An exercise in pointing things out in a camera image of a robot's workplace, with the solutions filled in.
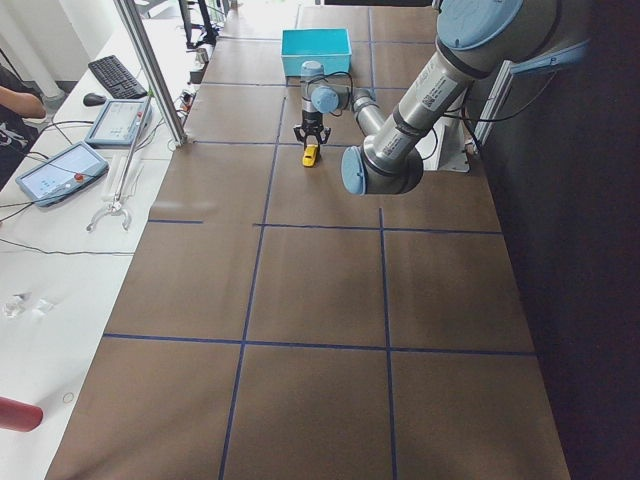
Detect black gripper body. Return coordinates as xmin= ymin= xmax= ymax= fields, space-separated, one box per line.
xmin=301 ymin=111 xmax=323 ymax=137

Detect yellow beetle toy car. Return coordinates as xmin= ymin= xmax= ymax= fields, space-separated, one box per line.
xmin=302 ymin=144 xmax=320 ymax=168

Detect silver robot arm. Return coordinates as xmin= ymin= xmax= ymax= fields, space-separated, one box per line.
xmin=293 ymin=1 xmax=592 ymax=195

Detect teal plastic bin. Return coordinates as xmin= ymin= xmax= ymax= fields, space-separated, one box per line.
xmin=281 ymin=28 xmax=352 ymax=77

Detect far teach pendant tablet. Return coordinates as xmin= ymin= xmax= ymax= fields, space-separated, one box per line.
xmin=85 ymin=98 xmax=152 ymax=149

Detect teach pendant tablet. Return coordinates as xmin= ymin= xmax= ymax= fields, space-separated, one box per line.
xmin=16 ymin=141 xmax=109 ymax=208
xmin=85 ymin=98 xmax=152 ymax=149

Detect grey reacher grabber tool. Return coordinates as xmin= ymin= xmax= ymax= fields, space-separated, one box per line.
xmin=86 ymin=127 xmax=145 ymax=232

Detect black keyboard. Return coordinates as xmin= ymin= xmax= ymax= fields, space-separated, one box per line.
xmin=88 ymin=55 xmax=147 ymax=99

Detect black computer mouse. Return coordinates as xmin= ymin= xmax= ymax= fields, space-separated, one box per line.
xmin=83 ymin=92 xmax=107 ymax=107

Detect near teach pendant tablet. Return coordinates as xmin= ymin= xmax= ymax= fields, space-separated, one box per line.
xmin=16 ymin=141 xmax=109 ymax=208

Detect person in black shirt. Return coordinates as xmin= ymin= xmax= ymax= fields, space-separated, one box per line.
xmin=0 ymin=66 xmax=46 ymax=187

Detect crumpled clear plastic wrap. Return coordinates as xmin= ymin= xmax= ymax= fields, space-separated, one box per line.
xmin=1 ymin=292 xmax=56 ymax=319

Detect red cylinder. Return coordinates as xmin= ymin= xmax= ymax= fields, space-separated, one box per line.
xmin=0 ymin=397 xmax=44 ymax=432

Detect aluminium frame post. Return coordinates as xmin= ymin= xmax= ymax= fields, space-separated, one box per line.
xmin=114 ymin=0 xmax=187 ymax=147

